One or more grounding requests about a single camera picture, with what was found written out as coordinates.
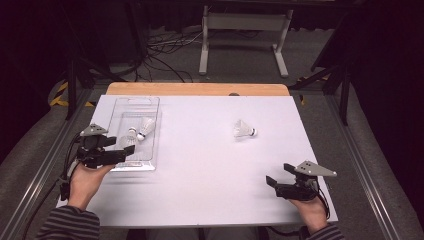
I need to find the bundle of floor cables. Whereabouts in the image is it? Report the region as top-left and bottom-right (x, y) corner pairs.
(134, 28), (204, 84)

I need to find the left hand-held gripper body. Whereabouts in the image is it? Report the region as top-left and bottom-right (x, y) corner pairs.
(76, 123), (120, 169)

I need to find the clear plastic storage box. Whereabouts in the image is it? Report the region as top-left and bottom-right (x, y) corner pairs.
(98, 96), (163, 173)

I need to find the aluminium floor rail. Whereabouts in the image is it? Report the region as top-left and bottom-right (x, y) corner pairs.
(324, 94), (406, 240)
(0, 88), (101, 240)

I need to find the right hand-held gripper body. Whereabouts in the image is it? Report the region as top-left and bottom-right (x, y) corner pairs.
(274, 160), (338, 202)

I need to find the white metal stand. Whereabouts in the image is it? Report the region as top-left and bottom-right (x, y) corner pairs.
(198, 4), (294, 79)

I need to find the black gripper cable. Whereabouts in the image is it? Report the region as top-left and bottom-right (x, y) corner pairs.
(268, 184), (332, 238)
(21, 132), (83, 240)

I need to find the black metal stand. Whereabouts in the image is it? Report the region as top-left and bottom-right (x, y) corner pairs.
(64, 56), (128, 121)
(288, 63), (351, 127)

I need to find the person's left hand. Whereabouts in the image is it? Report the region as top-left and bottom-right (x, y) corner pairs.
(67, 162), (115, 212)

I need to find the white feather shuttlecock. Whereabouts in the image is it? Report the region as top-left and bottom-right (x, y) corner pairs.
(136, 117), (157, 142)
(114, 125), (138, 149)
(233, 119), (258, 139)

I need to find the person's right hand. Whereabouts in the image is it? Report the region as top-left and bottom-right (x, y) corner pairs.
(287, 198), (330, 235)

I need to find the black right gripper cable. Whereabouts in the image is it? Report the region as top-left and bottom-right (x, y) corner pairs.
(268, 184), (332, 238)

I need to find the yellow black floor tape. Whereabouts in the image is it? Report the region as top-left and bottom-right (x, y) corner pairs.
(49, 81), (96, 108)

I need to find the wooden table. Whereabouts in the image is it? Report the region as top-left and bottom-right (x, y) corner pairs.
(105, 82), (291, 97)

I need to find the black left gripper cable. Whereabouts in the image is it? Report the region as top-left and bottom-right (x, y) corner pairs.
(21, 132), (83, 240)

